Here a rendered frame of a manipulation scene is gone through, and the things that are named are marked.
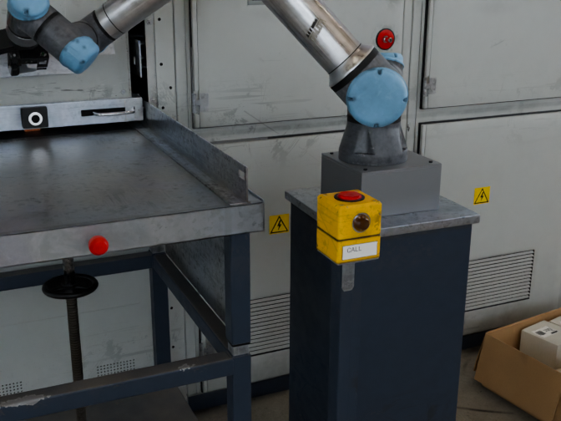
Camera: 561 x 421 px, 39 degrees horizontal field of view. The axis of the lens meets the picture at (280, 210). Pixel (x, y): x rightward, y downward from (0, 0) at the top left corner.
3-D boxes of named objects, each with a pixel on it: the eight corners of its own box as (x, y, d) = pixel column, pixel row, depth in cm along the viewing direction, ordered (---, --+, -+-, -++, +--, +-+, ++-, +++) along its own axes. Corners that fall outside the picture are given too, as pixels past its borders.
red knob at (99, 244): (110, 256, 130) (108, 237, 129) (90, 258, 129) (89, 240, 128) (104, 246, 134) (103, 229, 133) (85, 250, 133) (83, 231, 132)
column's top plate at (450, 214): (402, 184, 197) (402, 176, 196) (480, 223, 169) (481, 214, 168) (284, 198, 185) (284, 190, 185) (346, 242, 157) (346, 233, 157)
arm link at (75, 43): (111, 43, 165) (69, 7, 164) (94, 49, 154) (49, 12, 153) (89, 72, 167) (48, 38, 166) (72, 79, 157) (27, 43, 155)
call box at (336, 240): (381, 259, 130) (383, 200, 127) (337, 266, 127) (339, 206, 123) (356, 243, 137) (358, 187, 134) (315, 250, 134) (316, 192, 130)
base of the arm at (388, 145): (384, 147, 183) (386, 104, 180) (421, 161, 170) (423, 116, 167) (326, 154, 177) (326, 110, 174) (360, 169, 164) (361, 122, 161)
